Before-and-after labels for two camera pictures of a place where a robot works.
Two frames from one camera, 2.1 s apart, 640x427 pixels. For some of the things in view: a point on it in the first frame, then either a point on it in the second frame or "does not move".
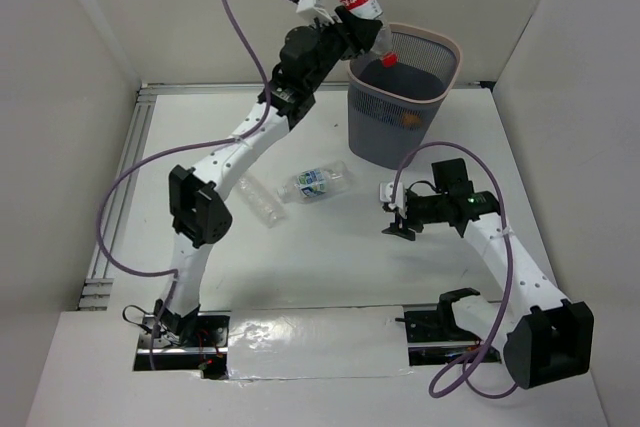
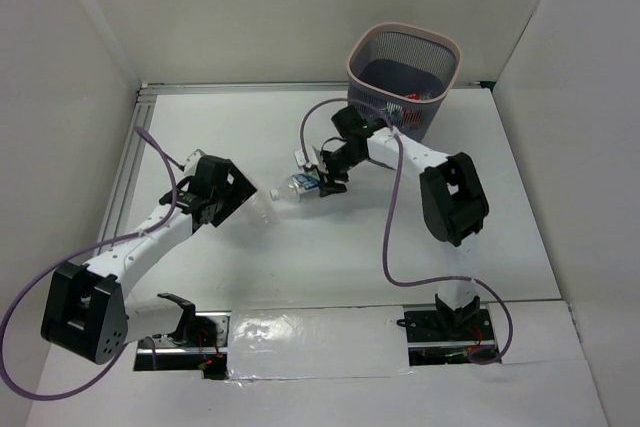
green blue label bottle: x=315 y=182 does not move
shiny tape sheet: x=295 y=343 does not move
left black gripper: x=353 y=30 -> x=239 y=189
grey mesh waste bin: x=392 y=109 does not move
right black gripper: x=400 y=228 -> x=327 y=184
